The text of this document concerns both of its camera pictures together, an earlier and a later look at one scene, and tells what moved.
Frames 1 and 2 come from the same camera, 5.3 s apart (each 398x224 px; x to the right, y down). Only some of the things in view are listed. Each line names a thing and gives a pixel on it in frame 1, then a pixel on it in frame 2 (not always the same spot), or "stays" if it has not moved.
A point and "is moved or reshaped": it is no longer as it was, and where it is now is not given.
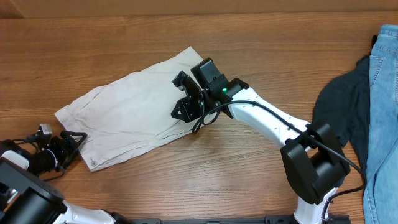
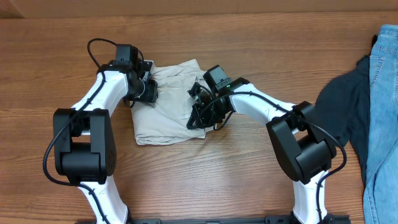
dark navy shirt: x=342 y=105 stays
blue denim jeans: x=380 y=200 stays
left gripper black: x=69 y=154 → x=152 y=93
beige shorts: x=121 y=116 is moved or reshaped
